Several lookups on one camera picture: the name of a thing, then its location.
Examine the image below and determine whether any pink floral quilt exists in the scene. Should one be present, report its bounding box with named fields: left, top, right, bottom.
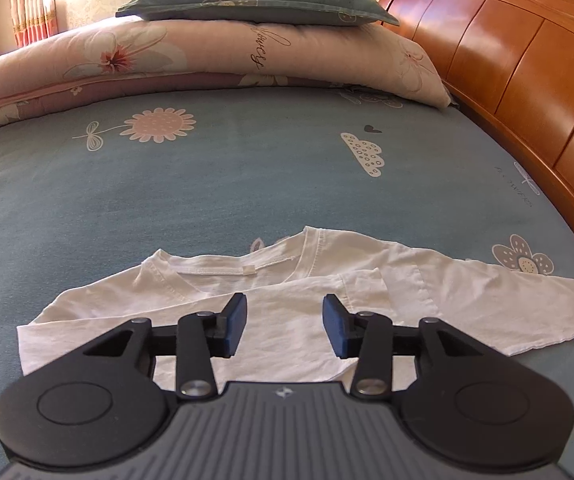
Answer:
left=0, top=17, right=451, bottom=142

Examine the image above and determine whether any wooden headboard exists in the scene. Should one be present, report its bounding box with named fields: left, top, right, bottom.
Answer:
left=377, top=0, right=574, bottom=282

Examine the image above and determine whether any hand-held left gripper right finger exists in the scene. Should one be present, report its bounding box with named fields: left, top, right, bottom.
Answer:
left=322, top=294, right=488, bottom=401

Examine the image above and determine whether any pink striped curtain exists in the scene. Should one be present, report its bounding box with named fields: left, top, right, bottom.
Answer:
left=7, top=0, right=59, bottom=52

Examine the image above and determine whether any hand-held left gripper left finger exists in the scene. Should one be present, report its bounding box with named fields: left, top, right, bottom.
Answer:
left=83, top=292, right=248, bottom=401

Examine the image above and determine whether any white printed long-sleeve shirt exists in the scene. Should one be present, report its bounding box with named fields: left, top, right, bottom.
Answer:
left=16, top=226, right=574, bottom=396

